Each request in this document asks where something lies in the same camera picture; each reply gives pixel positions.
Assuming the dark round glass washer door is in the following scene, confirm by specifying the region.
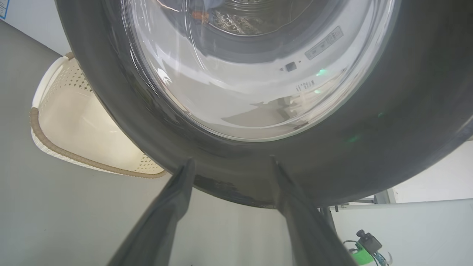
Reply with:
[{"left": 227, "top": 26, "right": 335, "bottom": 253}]
[{"left": 55, "top": 0, "right": 473, "bottom": 209}]

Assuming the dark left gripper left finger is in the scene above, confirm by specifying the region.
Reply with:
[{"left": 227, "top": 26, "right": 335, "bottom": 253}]
[{"left": 107, "top": 159, "right": 195, "bottom": 266}]

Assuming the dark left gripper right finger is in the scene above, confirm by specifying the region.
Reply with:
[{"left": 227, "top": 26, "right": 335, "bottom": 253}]
[{"left": 272, "top": 157, "right": 358, "bottom": 266}]

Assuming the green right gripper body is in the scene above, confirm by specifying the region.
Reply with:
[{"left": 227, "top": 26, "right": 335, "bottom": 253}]
[{"left": 349, "top": 246, "right": 374, "bottom": 265}]

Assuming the cream perforated laundry basket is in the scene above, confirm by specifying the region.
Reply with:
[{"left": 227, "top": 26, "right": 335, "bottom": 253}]
[{"left": 30, "top": 52, "right": 169, "bottom": 179}]

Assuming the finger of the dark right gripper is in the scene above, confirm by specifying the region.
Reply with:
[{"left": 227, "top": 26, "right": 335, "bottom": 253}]
[{"left": 321, "top": 206, "right": 337, "bottom": 238}]

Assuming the teal right camera connector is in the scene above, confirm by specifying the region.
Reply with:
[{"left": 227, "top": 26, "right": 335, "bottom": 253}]
[{"left": 371, "top": 251, "right": 392, "bottom": 266}]

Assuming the grey warning label strip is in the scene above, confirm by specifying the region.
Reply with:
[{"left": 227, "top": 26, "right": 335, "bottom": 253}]
[{"left": 305, "top": 26, "right": 344, "bottom": 60}]

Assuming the white front-load washing machine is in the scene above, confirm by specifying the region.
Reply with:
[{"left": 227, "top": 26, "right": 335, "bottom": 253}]
[{"left": 0, "top": 0, "right": 398, "bottom": 141}]

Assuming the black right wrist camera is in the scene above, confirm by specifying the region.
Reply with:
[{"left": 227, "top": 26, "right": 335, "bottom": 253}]
[{"left": 355, "top": 229, "right": 383, "bottom": 255}]

